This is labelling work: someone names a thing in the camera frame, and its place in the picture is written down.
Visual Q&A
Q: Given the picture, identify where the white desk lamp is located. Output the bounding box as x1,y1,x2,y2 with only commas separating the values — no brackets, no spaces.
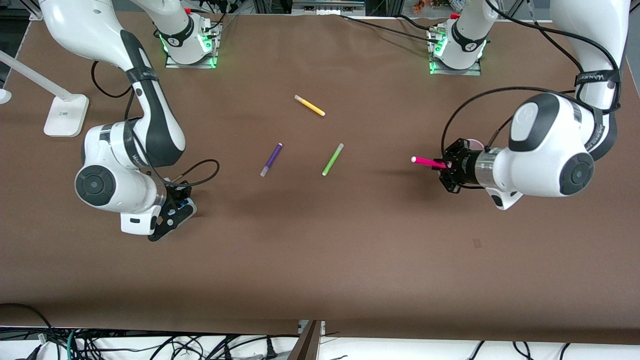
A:
0,49,90,139

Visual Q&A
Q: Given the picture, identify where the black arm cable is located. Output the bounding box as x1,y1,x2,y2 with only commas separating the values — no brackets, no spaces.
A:
441,0,622,162
91,60,221,189

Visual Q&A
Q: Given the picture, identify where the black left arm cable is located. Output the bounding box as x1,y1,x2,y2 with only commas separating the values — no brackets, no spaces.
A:
441,0,622,162

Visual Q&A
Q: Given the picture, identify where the yellow marker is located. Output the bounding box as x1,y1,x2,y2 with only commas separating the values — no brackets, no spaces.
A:
294,94,326,117

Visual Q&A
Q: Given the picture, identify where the brown table cover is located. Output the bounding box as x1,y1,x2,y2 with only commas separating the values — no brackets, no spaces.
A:
0,9,640,346

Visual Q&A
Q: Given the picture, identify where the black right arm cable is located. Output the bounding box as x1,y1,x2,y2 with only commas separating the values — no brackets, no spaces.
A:
91,60,221,189

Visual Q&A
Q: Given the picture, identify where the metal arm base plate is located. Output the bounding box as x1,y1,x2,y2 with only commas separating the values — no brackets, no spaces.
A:
428,27,483,77
164,20,220,70

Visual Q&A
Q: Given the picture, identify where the aluminium frame profile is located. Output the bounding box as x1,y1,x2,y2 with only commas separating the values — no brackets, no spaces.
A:
291,0,367,16

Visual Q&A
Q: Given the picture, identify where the black cable across table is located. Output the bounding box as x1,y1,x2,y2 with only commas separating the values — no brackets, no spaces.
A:
339,13,444,44

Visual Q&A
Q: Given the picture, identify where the purple marker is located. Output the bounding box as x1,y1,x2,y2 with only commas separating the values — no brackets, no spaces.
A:
259,143,283,178

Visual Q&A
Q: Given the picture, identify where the black looped floor cable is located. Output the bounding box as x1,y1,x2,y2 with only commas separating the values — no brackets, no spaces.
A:
0,302,54,351

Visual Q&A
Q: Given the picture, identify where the metal table leg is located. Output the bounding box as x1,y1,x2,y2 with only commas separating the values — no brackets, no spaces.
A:
287,320,325,360

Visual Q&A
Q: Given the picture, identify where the pink marker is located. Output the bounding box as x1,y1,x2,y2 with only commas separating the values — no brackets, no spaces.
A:
410,156,449,170

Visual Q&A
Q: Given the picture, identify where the green marker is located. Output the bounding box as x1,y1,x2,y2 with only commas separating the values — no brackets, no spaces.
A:
321,143,345,177

